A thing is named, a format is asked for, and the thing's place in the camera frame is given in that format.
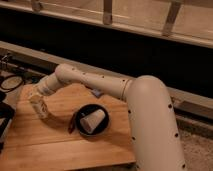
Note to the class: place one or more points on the metal rail bracket right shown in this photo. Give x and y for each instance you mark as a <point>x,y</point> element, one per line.
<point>171,17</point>

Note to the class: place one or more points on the black round bowl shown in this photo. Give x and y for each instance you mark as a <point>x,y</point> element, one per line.
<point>86,110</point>

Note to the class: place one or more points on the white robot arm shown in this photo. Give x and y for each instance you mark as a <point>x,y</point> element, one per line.
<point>155,136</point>

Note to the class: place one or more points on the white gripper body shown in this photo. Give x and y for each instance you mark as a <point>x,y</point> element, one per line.
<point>39,105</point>

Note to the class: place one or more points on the black device at left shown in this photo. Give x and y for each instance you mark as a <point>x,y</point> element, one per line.
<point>6,115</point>

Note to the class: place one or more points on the metal rail bracket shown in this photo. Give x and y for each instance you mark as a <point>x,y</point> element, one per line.
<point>36,5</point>
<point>107,12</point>
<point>171,17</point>

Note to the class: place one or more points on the white paper cup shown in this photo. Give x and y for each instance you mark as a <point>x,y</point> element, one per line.
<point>91,121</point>

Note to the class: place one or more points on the metal rail bracket left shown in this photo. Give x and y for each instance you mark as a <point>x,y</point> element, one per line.
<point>36,5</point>

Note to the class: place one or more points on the blue and black object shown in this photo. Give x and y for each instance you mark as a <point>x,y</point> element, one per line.
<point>97,93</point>

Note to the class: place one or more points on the metal rail bracket middle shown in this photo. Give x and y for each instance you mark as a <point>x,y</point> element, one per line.
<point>107,12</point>

